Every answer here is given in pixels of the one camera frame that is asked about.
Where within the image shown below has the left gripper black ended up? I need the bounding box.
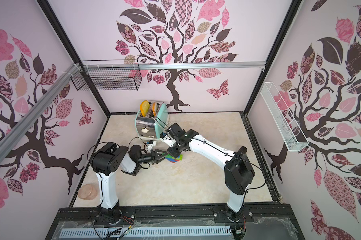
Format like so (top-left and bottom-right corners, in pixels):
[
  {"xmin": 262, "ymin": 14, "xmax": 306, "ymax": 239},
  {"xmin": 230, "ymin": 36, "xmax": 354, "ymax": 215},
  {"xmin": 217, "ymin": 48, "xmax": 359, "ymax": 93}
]
[{"xmin": 137, "ymin": 148, "xmax": 167, "ymax": 165}]

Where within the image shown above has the lime green lego brick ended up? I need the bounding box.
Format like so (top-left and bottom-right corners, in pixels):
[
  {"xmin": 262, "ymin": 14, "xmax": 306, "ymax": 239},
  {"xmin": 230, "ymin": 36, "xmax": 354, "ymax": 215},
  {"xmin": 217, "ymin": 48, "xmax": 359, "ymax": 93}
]
[{"xmin": 175, "ymin": 155, "xmax": 183, "ymax": 162}]

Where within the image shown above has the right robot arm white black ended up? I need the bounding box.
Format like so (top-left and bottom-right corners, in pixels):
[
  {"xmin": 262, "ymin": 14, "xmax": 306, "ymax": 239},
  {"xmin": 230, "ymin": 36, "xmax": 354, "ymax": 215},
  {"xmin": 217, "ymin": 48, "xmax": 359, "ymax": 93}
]
[{"xmin": 160, "ymin": 124, "xmax": 255, "ymax": 222}]

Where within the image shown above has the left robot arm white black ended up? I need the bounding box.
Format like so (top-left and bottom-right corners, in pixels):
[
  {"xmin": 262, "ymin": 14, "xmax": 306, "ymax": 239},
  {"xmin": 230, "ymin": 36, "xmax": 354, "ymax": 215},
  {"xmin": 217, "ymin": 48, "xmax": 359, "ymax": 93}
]
[{"xmin": 88, "ymin": 142, "xmax": 167, "ymax": 224}]

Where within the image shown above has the mint green toaster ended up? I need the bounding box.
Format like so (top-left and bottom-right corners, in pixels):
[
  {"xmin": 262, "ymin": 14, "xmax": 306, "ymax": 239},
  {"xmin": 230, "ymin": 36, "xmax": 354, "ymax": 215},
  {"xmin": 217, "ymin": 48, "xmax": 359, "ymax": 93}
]
[{"xmin": 134, "ymin": 101, "xmax": 169, "ymax": 140}]

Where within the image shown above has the brown toast slice right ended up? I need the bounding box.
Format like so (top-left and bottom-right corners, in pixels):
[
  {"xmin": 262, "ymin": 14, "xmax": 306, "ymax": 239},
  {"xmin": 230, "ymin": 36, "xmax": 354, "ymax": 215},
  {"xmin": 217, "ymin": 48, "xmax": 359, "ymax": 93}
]
[{"xmin": 150, "ymin": 103, "xmax": 160, "ymax": 118}]

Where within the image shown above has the yellow toast slice left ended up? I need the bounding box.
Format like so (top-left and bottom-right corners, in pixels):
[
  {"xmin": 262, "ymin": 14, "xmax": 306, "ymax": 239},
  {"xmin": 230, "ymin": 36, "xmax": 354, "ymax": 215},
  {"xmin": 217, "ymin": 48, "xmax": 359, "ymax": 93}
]
[{"xmin": 139, "ymin": 101, "xmax": 150, "ymax": 117}]

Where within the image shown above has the pink translucent bowl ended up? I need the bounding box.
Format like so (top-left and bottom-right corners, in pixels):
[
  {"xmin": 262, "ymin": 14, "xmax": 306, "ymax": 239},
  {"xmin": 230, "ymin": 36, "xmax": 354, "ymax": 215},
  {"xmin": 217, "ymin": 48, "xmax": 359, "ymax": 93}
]
[{"xmin": 77, "ymin": 184, "xmax": 97, "ymax": 201}]

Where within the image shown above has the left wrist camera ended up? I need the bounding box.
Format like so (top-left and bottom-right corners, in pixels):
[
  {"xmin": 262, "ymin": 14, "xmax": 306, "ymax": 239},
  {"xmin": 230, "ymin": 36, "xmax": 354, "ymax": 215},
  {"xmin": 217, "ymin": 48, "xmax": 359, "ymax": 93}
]
[{"xmin": 145, "ymin": 140, "xmax": 157, "ymax": 153}]

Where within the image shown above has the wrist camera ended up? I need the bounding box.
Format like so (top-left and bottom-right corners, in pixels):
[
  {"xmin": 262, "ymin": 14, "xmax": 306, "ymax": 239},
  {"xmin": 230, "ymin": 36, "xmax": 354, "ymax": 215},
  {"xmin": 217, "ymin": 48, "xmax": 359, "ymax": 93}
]
[
  {"xmin": 159, "ymin": 132, "xmax": 173, "ymax": 145},
  {"xmin": 145, "ymin": 140, "xmax": 157, "ymax": 153}
]

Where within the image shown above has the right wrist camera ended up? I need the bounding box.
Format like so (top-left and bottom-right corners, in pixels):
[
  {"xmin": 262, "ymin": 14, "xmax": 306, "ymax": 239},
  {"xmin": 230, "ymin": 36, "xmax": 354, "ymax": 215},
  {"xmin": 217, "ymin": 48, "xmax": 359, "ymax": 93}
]
[{"xmin": 159, "ymin": 132, "xmax": 173, "ymax": 145}]

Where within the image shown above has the black wire basket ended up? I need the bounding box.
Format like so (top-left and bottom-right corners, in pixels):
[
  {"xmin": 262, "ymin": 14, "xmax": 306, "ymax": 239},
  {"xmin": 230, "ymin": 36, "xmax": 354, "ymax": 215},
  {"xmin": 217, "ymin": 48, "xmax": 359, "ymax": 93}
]
[{"xmin": 71, "ymin": 60, "xmax": 142, "ymax": 91}]

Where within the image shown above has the white cable duct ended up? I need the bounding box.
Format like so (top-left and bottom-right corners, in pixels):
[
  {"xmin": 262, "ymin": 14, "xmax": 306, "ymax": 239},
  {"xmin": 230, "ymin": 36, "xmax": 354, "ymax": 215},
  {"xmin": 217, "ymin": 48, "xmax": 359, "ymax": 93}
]
[{"xmin": 56, "ymin": 226, "xmax": 232, "ymax": 240}]

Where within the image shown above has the white wire basket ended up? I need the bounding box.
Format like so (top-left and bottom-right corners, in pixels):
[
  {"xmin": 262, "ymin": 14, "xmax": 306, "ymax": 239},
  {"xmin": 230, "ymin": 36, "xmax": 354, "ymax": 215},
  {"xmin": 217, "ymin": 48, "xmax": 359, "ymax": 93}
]
[{"xmin": 260, "ymin": 82, "xmax": 309, "ymax": 152}]

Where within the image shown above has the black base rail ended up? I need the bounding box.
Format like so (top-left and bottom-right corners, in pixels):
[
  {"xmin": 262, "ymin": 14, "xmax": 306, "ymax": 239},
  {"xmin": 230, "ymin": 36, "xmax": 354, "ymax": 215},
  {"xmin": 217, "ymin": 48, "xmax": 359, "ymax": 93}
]
[{"xmin": 46, "ymin": 203, "xmax": 304, "ymax": 240}]

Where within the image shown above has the aluminium rail left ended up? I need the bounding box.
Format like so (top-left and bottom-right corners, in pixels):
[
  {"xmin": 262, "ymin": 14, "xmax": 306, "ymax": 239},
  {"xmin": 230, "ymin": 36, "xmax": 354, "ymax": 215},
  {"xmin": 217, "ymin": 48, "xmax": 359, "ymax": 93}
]
[{"xmin": 0, "ymin": 63, "xmax": 79, "ymax": 163}]

